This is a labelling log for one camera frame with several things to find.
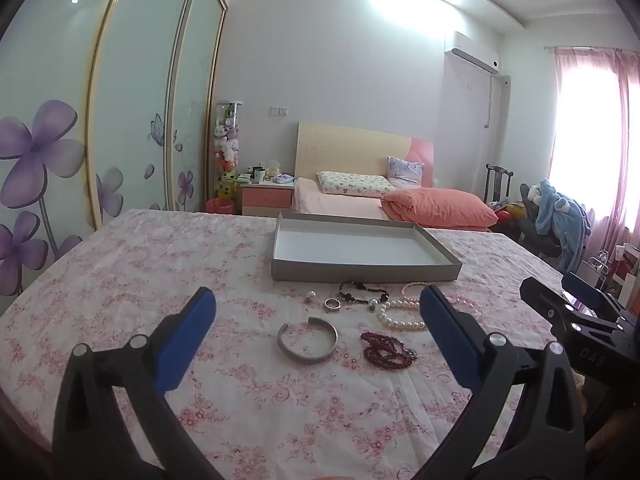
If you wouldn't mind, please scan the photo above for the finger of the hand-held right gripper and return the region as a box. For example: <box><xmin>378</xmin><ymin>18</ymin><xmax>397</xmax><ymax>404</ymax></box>
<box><xmin>561</xmin><ymin>271</ymin><xmax>625</xmax><ymax>320</ymax></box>
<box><xmin>519</xmin><ymin>276</ymin><xmax>622</xmax><ymax>335</ymax></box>

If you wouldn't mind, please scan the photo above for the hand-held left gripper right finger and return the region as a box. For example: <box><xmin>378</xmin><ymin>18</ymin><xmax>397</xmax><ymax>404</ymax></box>
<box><xmin>410</xmin><ymin>285</ymin><xmax>586</xmax><ymax>480</ymax></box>

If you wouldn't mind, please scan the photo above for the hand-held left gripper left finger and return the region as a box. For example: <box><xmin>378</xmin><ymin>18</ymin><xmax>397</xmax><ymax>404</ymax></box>
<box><xmin>52</xmin><ymin>287</ymin><xmax>226</xmax><ymax>480</ymax></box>

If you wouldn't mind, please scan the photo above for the long pearl necklace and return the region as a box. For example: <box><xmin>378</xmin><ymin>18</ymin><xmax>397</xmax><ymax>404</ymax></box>
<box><xmin>401</xmin><ymin>281</ymin><xmax>482</xmax><ymax>317</ymax></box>

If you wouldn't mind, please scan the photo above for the white pearl bracelet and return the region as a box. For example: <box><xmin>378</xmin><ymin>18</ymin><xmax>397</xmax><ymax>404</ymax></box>
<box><xmin>376</xmin><ymin>297</ymin><xmax>427</xmax><ymax>332</ymax></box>

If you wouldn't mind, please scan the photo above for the dark red bead bracelet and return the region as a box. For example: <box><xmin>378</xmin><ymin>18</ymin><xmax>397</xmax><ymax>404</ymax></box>
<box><xmin>360</xmin><ymin>330</ymin><xmax>419</xmax><ymax>369</ymax></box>

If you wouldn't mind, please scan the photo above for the wide silver cuff bangle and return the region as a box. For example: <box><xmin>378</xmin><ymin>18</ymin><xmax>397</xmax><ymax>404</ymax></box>
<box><xmin>277</xmin><ymin>316</ymin><xmax>339</xmax><ymax>365</ymax></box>

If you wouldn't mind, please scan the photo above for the shallow grey cardboard tray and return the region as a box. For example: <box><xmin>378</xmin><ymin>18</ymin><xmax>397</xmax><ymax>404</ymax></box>
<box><xmin>271</xmin><ymin>211</ymin><xmax>462</xmax><ymax>282</ymax></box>

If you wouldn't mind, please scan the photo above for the white storage rack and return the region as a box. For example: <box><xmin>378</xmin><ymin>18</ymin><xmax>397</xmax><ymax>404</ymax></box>
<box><xmin>585</xmin><ymin>242</ymin><xmax>640</xmax><ymax>311</ymax></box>

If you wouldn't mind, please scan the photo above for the dark office chair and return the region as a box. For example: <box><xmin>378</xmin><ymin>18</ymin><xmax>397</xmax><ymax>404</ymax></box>
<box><xmin>516</xmin><ymin>183</ymin><xmax>567</xmax><ymax>261</ymax></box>

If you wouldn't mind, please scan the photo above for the pink floral tablecloth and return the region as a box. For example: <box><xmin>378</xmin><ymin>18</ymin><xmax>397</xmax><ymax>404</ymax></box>
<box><xmin>0</xmin><ymin>208</ymin><xmax>640</xmax><ymax>480</ymax></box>

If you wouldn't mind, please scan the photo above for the blue plush garment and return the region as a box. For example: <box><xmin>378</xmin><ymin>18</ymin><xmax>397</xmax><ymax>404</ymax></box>
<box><xmin>531</xmin><ymin>179</ymin><xmax>594</xmax><ymax>273</ymax></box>

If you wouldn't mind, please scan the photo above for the colourful toy pile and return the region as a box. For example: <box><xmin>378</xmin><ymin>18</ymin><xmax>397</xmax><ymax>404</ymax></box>
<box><xmin>489</xmin><ymin>200</ymin><xmax>526</xmax><ymax>226</ymax></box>

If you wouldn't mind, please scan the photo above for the dark wooden chair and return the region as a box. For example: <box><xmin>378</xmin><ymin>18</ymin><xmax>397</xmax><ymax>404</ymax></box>
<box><xmin>484</xmin><ymin>164</ymin><xmax>515</xmax><ymax>206</ymax></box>

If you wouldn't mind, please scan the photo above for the folded orange quilt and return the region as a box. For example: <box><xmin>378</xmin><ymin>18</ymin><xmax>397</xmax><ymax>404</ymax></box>
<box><xmin>381</xmin><ymin>187</ymin><xmax>499</xmax><ymax>229</ymax></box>

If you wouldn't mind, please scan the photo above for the pink curtain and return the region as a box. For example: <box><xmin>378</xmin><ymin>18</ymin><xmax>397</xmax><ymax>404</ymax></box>
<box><xmin>544</xmin><ymin>46</ymin><xmax>640</xmax><ymax>281</ymax></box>

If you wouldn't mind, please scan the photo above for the yellow green plush toy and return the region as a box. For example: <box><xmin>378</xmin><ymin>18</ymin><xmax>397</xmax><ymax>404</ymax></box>
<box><xmin>215</xmin><ymin>170</ymin><xmax>239</xmax><ymax>199</ymax></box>

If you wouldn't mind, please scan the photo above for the pink and cream nightstand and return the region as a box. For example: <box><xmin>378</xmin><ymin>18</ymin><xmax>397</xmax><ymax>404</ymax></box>
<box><xmin>240</xmin><ymin>179</ymin><xmax>296</xmax><ymax>217</ymax></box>

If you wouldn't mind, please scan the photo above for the bed with pink sheet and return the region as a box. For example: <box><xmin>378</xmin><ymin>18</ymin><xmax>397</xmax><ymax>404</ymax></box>
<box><xmin>292</xmin><ymin>177</ymin><xmax>501</xmax><ymax>234</ymax></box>

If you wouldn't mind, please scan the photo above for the pale purple pillow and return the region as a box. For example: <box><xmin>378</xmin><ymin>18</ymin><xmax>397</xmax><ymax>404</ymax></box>
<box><xmin>386</xmin><ymin>156</ymin><xmax>425</xmax><ymax>190</ymax></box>

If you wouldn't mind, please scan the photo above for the white patterned pillow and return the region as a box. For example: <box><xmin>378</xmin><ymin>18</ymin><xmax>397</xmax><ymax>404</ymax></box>
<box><xmin>316</xmin><ymin>170</ymin><xmax>397</xmax><ymax>198</ymax></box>

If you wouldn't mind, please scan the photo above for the air conditioner pipe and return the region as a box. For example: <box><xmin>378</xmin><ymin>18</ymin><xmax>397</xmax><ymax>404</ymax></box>
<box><xmin>483</xmin><ymin>72</ymin><xmax>512</xmax><ymax>131</ymax></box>

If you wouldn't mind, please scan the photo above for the clear tube of plush toys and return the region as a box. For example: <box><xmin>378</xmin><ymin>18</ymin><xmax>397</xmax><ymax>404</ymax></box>
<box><xmin>212</xmin><ymin>101</ymin><xmax>244</xmax><ymax>200</ymax></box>

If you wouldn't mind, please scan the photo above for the cream and pink headboard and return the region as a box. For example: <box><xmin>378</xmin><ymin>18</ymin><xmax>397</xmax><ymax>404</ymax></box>
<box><xmin>295</xmin><ymin>121</ymin><xmax>435</xmax><ymax>192</ymax></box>

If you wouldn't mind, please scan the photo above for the white air conditioner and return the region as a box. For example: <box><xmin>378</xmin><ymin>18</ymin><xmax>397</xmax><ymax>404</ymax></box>
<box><xmin>444</xmin><ymin>31</ymin><xmax>501</xmax><ymax>75</ymax></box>

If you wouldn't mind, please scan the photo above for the wardrobe with purple flower doors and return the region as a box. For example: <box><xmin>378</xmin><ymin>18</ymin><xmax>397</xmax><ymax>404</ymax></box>
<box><xmin>0</xmin><ymin>0</ymin><xmax>229</xmax><ymax>302</ymax></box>

